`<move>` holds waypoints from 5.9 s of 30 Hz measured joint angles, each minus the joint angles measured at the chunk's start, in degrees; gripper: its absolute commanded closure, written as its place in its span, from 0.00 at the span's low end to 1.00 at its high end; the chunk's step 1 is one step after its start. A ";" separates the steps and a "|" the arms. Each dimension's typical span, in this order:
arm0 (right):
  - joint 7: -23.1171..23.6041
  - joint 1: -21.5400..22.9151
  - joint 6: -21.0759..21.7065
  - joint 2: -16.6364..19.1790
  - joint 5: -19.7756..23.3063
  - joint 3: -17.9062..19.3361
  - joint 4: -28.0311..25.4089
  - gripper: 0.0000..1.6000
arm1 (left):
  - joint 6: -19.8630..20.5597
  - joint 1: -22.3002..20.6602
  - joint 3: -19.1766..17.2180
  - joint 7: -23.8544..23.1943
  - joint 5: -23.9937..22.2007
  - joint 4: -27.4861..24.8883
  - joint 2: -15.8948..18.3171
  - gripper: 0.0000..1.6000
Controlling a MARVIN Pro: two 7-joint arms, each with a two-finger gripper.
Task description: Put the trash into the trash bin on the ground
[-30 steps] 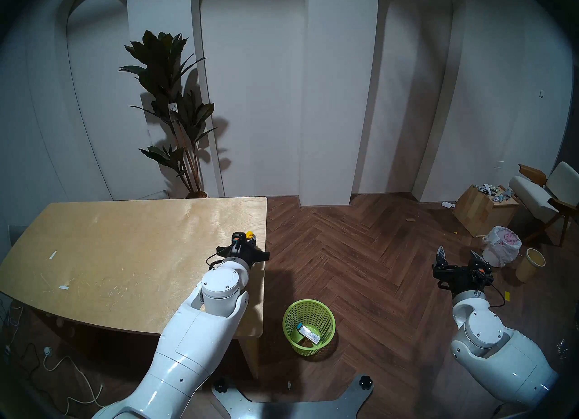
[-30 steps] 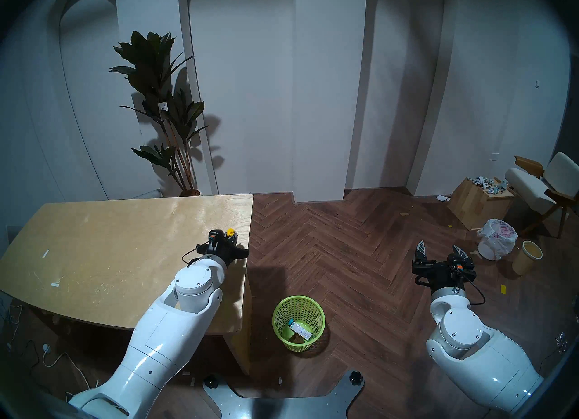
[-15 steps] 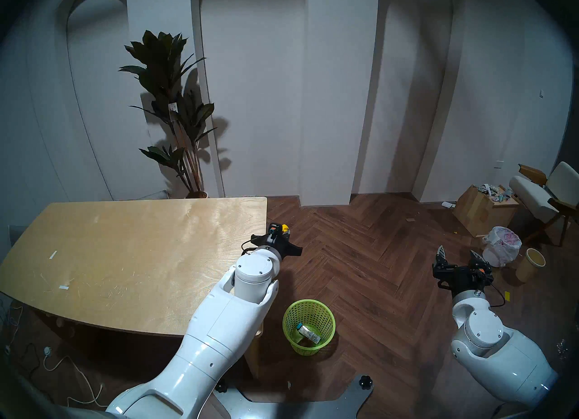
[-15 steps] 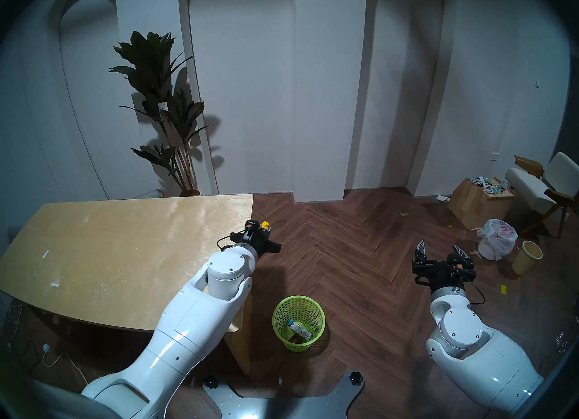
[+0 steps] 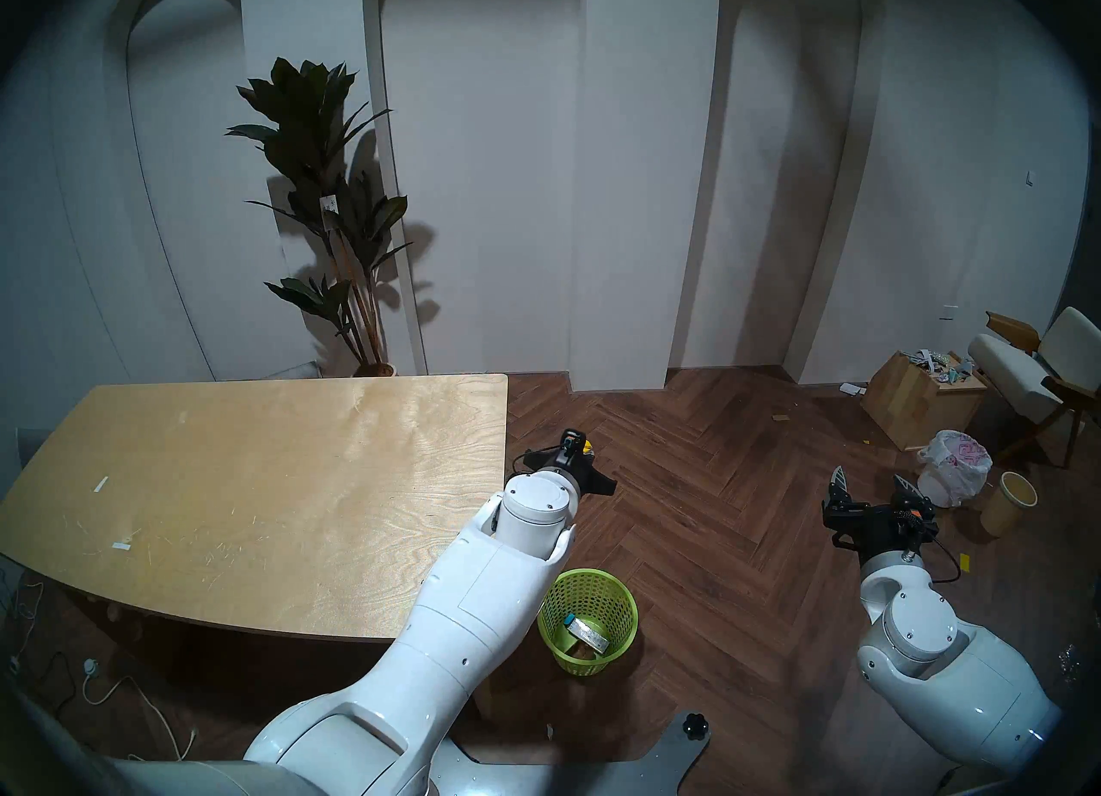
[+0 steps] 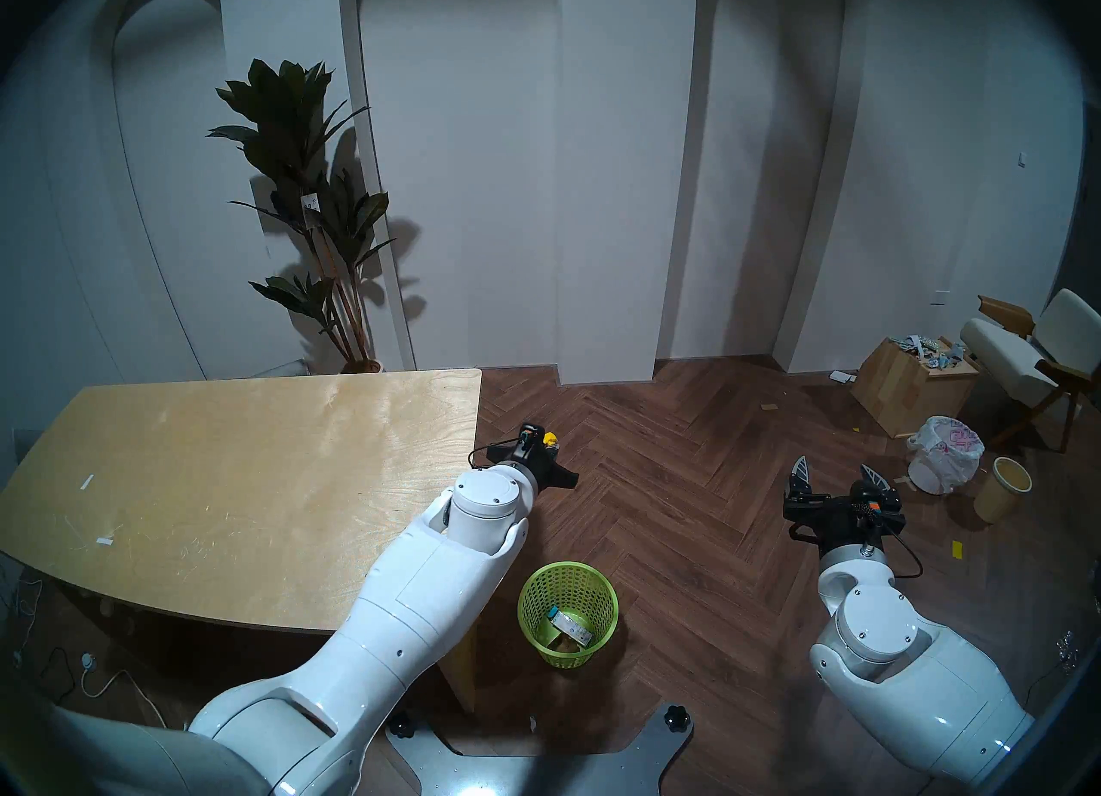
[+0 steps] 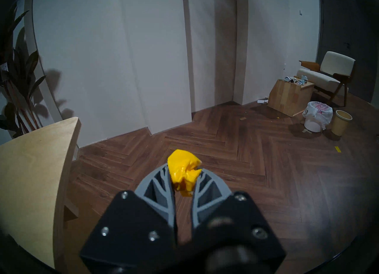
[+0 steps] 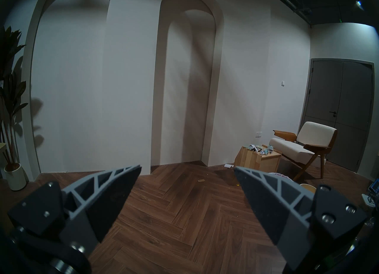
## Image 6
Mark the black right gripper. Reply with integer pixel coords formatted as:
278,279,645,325
781,455,907,554

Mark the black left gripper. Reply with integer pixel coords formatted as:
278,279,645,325
485,446,580,489

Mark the bin with white plastic bag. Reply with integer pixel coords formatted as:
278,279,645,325
906,415,984,495

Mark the green mesh trash bin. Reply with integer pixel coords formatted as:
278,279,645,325
517,561,620,670

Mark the wooden crate box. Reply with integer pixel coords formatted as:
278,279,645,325
850,337,981,439

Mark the pile of paper scraps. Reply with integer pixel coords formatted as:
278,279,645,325
890,334,969,370

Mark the beige paper bucket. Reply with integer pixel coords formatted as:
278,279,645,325
974,456,1032,525

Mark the wooden armchair with white cushions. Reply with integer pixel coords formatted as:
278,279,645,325
960,289,1101,452

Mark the light wooden table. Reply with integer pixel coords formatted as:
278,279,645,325
0,369,483,714

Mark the tall potted plant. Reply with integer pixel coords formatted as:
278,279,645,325
207,59,397,375

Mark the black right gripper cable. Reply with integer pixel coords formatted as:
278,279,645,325
886,532,924,581

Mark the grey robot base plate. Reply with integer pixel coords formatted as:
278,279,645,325
384,704,695,796

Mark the white power cable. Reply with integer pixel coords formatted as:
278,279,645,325
77,652,169,731

